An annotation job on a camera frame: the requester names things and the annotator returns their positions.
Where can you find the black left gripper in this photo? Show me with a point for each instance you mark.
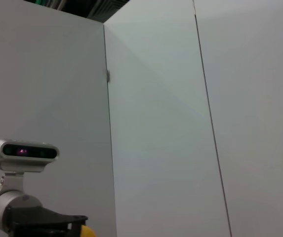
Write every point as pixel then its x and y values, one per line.
pixel 40 222

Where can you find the yellow and grey towel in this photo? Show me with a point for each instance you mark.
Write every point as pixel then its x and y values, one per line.
pixel 88 232

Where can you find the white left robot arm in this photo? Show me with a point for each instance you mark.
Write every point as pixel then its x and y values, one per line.
pixel 0 205

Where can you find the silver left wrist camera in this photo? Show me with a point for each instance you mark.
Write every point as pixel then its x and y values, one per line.
pixel 27 150

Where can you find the small metal wall hinge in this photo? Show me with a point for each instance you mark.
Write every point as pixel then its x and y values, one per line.
pixel 108 76

